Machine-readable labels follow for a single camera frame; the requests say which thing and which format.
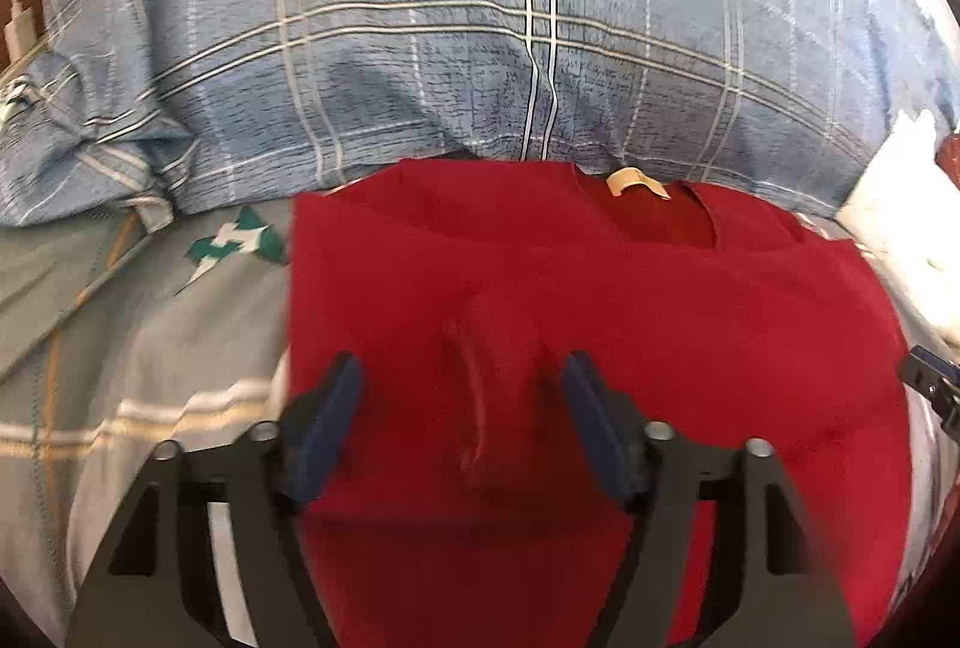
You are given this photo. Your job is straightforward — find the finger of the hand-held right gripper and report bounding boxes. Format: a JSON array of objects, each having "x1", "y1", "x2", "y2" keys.
[{"x1": 898, "y1": 346, "x2": 960, "y2": 446}]

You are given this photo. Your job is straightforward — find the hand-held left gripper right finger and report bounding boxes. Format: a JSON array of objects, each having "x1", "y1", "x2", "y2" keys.
[{"x1": 562, "y1": 350, "x2": 860, "y2": 648}]

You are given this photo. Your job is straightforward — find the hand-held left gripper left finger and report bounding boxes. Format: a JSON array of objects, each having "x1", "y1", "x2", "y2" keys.
[{"x1": 66, "y1": 352, "x2": 366, "y2": 648}]

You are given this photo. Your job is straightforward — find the red shirt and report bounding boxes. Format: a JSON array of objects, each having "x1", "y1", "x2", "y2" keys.
[{"x1": 285, "y1": 159, "x2": 916, "y2": 648}]

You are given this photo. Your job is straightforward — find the white leaf print pillow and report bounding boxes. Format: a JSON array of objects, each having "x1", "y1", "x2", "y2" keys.
[{"x1": 836, "y1": 109, "x2": 960, "y2": 345}]

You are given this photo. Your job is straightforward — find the grey striped bed sheet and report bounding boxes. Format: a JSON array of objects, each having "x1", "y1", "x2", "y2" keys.
[{"x1": 0, "y1": 198, "x2": 950, "y2": 648}]

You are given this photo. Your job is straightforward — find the red plastic bag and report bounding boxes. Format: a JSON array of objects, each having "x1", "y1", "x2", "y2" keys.
[{"x1": 934, "y1": 130, "x2": 960, "y2": 184}]

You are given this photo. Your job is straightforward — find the white charger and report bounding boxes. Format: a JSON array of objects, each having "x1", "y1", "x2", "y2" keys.
[{"x1": 0, "y1": 0, "x2": 38, "y2": 56}]

